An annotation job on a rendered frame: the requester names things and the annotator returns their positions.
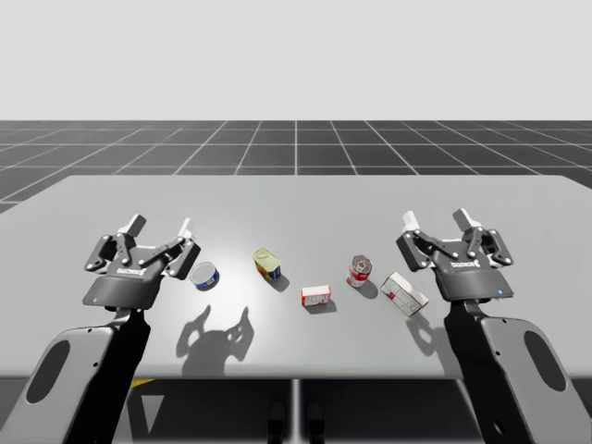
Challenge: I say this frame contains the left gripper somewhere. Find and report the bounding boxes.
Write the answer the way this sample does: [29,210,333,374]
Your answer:
[81,213,203,311]

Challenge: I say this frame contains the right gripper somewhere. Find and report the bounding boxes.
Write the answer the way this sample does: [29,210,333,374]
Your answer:
[395,207,515,302]

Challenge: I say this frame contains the blue flat can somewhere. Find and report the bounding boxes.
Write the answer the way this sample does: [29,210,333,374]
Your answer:
[189,261,222,292]

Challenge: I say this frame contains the flat white and red carton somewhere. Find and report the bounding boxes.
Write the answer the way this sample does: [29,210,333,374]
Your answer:
[379,270,430,318]

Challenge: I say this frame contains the red and white can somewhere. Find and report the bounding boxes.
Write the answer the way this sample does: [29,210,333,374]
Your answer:
[344,253,374,290]

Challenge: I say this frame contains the green and blue rectangular can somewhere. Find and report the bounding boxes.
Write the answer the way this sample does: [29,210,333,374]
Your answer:
[252,247,285,282]

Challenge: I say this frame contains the small red and white carton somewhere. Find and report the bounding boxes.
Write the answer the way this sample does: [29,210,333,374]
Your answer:
[300,284,333,310]

